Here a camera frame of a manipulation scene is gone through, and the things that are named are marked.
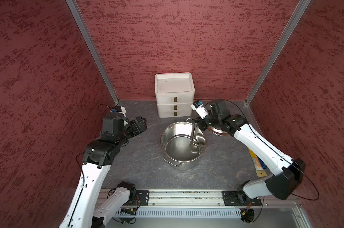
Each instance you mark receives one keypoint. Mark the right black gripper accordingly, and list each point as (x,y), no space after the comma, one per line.
(203,125)

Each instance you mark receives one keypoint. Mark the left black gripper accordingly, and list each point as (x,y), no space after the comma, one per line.
(136,130)

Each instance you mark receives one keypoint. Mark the stainless steel pot lid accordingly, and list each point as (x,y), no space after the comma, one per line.
(217,130)

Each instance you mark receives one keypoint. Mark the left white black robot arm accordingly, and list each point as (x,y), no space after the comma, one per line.
(98,158)

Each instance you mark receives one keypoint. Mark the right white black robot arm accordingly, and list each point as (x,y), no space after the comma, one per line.
(286,173)

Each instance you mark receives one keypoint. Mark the white three-drawer storage box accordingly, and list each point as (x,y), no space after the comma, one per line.
(174,94)

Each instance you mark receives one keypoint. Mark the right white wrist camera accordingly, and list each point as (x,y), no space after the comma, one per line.
(199,107)

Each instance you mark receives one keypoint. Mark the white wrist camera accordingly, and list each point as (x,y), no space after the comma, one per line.
(119,109)
(199,107)

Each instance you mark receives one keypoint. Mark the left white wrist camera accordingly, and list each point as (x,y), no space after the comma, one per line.
(119,109)

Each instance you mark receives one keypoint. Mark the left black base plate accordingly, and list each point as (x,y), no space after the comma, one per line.
(142,197)

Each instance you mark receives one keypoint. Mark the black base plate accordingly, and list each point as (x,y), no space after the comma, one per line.
(142,197)
(235,198)

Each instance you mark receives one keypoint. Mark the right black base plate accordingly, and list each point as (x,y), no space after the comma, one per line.
(235,198)

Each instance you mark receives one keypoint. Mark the white perforated cable duct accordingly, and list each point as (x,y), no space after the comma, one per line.
(180,213)

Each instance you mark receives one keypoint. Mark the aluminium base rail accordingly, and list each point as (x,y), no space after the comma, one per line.
(180,198)

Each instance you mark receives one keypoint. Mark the left aluminium corner post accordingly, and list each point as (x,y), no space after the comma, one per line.
(74,8)

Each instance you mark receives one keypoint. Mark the aluminium corner post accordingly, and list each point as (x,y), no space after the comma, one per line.
(74,8)
(284,37)

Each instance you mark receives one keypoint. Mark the right aluminium corner post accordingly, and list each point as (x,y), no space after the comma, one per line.
(284,37)

